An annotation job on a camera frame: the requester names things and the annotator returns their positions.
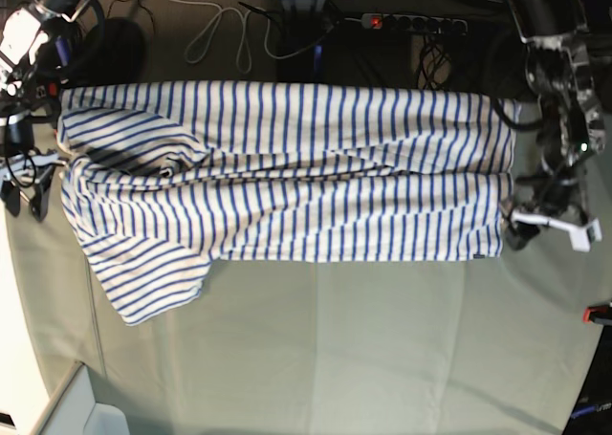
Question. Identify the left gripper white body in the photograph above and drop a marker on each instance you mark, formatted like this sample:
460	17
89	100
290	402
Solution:
582	236

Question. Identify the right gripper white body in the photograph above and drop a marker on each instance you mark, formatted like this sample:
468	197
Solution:
26	169

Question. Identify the blue white striped t-shirt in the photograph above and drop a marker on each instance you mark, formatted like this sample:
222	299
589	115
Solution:
167	178

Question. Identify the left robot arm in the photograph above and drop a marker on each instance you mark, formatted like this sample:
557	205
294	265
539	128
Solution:
569	131

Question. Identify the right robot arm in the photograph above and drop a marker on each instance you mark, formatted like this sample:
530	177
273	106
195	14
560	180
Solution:
32	66

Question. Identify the red black right clamp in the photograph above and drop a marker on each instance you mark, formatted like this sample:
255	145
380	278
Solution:
598	314

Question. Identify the red black clamp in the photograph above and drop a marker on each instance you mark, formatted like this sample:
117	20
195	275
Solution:
598	314
48	90

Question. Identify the red black left clamp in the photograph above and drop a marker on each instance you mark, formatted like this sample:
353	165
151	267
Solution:
48	90

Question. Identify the black round stand base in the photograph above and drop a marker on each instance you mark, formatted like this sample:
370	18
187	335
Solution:
118	56

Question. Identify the light grey plastic bin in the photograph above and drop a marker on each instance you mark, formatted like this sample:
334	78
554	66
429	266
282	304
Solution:
73	409

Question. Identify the black power strip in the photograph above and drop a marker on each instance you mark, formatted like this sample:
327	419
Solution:
414	23

